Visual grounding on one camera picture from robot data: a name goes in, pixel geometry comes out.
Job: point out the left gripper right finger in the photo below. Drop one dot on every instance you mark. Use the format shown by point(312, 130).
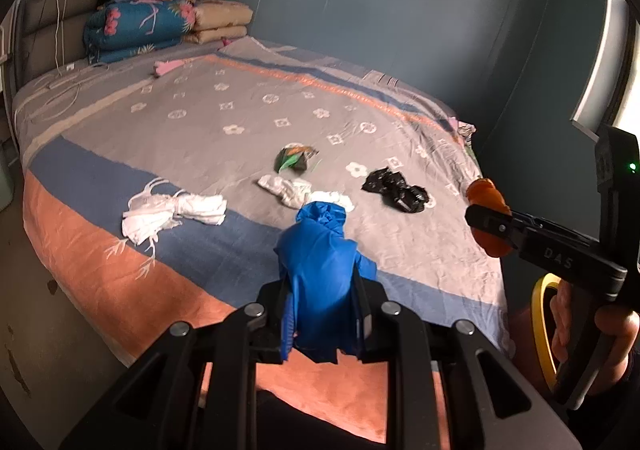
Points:
point(373, 315)

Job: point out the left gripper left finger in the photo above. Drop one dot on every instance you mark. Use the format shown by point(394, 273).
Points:
point(273, 341)

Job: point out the blue glove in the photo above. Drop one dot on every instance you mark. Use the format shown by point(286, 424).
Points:
point(317, 262)

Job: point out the yellow rimmed black trash bin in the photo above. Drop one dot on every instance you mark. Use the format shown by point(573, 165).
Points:
point(542, 343)

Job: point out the right hand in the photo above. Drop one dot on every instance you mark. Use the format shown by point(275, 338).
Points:
point(612, 320)

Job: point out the crumpled white tissue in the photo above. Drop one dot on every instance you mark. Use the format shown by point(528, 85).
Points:
point(296, 193)

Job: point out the crumpled black plastic bag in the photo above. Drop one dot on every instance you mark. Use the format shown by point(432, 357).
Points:
point(395, 191)

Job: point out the white crumpled paper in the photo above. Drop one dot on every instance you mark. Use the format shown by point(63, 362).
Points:
point(149, 212)

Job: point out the window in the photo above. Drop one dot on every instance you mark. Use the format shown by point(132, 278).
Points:
point(611, 96)

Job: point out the grey patterned bed cover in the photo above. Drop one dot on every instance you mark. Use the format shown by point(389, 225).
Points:
point(91, 137)

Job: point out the floral sheet at bed corner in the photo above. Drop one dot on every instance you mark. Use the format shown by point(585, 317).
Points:
point(465, 132)

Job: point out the pink cloth piece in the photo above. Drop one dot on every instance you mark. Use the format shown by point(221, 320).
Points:
point(160, 69)

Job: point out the beige folded quilt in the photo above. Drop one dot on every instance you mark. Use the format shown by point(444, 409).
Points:
point(217, 20)

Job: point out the teal floral folded quilt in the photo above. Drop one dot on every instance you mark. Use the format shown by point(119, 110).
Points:
point(126, 28)

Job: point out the dark grey bed headboard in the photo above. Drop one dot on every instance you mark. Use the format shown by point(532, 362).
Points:
point(45, 34)

